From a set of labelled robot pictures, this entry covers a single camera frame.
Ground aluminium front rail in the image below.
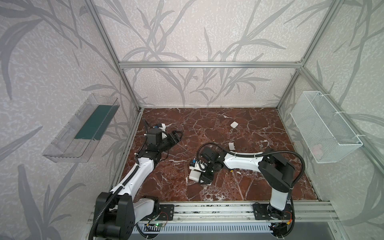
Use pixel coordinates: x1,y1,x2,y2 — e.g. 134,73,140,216
86,201,340,224

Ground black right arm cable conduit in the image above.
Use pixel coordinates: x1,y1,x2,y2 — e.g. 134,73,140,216
196,142,306,188

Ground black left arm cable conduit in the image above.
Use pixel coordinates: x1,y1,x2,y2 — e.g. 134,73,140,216
87,119,169,240

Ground pink object in basket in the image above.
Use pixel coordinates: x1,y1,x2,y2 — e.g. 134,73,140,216
310,144,324,159

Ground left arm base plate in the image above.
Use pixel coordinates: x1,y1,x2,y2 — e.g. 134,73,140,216
155,204,175,221

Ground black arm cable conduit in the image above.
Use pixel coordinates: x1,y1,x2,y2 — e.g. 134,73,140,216
196,142,306,188
87,119,169,240

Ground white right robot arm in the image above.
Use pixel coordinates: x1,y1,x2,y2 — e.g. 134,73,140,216
189,147,296,213

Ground clear plastic wall bin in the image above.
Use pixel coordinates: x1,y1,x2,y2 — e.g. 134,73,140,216
43,94,120,163

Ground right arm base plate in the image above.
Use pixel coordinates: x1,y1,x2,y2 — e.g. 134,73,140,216
252,203,294,222

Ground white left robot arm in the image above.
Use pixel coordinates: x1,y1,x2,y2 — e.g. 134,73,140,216
88,128,183,240

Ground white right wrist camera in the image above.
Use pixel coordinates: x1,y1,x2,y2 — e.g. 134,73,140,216
189,160,207,172

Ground white air conditioner remote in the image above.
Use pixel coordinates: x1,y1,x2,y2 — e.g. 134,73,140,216
189,170,202,183

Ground white battery cover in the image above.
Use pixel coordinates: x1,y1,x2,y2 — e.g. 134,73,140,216
228,143,236,151
230,121,239,129

